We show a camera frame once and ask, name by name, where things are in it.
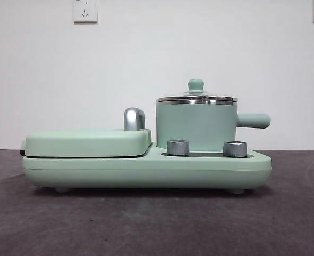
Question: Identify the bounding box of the chrome griddle lid handle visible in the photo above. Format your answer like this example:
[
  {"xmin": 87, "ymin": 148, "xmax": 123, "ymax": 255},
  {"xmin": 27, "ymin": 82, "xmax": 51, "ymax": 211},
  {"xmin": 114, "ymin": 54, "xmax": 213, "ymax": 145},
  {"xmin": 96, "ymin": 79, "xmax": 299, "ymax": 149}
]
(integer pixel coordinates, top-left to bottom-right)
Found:
[{"xmin": 123, "ymin": 107, "xmax": 146, "ymax": 131}]

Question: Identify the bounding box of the white wall socket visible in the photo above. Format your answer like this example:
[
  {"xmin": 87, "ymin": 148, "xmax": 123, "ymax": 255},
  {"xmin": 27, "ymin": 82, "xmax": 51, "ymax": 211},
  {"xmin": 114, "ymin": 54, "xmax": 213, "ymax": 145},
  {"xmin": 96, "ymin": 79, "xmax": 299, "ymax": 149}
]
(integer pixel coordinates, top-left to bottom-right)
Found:
[{"xmin": 73, "ymin": 0, "xmax": 98, "ymax": 24}]

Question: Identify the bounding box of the mint green breakfast machine base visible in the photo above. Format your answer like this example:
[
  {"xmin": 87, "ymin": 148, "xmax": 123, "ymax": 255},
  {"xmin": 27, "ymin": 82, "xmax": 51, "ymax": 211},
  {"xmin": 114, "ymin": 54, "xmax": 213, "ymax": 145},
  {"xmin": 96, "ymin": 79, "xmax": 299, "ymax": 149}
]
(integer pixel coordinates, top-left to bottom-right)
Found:
[{"xmin": 22, "ymin": 142, "xmax": 273, "ymax": 194}]

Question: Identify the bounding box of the silver control knob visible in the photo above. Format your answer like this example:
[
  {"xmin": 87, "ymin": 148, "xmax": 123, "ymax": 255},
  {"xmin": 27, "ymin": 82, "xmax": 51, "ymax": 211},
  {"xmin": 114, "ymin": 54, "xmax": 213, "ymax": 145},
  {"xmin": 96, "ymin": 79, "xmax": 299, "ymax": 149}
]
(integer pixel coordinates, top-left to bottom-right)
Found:
[
  {"xmin": 166, "ymin": 139, "xmax": 189, "ymax": 155},
  {"xmin": 223, "ymin": 140, "xmax": 248, "ymax": 157}
]

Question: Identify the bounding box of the glass lid with green knob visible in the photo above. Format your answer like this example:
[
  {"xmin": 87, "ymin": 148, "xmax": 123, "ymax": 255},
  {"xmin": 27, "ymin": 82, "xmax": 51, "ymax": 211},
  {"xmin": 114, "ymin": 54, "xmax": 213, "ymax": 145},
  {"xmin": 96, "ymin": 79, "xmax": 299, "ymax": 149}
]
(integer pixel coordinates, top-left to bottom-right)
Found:
[{"xmin": 156, "ymin": 78, "xmax": 238, "ymax": 103}]

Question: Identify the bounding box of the mint green hinged griddle lid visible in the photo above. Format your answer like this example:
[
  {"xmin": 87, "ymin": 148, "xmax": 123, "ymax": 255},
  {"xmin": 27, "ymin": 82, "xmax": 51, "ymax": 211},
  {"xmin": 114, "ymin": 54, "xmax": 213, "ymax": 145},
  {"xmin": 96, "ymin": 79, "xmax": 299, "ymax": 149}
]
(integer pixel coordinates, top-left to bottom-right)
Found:
[{"xmin": 20, "ymin": 127, "xmax": 152, "ymax": 158}]

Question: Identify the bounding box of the mint green steamer pot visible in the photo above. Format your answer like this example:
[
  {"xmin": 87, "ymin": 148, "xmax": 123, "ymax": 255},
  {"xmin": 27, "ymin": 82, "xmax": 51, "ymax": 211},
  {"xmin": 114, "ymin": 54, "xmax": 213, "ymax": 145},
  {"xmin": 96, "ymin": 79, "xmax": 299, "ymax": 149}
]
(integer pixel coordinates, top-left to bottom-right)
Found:
[{"xmin": 155, "ymin": 100, "xmax": 271, "ymax": 149}]

